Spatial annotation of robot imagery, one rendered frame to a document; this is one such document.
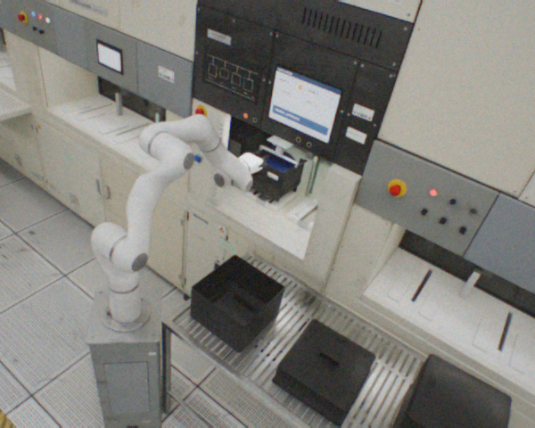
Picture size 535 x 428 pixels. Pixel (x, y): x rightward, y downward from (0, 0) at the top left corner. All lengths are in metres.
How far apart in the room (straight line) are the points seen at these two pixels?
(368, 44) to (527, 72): 0.47
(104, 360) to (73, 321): 0.99
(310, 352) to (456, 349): 0.61
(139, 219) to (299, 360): 0.77
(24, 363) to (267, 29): 2.12
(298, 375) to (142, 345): 0.63
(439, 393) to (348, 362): 0.34
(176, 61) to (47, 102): 1.40
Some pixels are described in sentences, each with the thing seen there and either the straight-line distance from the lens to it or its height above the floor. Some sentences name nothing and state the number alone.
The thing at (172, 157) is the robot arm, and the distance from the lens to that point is 1.43.
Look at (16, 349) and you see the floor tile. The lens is 2.81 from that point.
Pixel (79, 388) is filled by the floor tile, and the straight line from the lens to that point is 2.59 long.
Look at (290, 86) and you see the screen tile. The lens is 1.68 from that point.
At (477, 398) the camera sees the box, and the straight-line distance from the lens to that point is 1.63.
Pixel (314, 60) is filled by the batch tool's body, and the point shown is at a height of 1.75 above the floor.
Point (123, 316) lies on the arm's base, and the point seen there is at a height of 0.81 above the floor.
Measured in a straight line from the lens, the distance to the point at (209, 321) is 1.75.
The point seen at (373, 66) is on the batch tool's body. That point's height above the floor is 1.80.
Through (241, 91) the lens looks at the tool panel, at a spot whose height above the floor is 1.53.
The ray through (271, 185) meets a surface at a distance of 2.17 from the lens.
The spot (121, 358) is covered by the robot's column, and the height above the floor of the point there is 0.64.
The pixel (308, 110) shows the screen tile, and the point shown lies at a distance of 1.66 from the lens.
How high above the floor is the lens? 2.20
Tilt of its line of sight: 37 degrees down
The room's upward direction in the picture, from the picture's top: 10 degrees clockwise
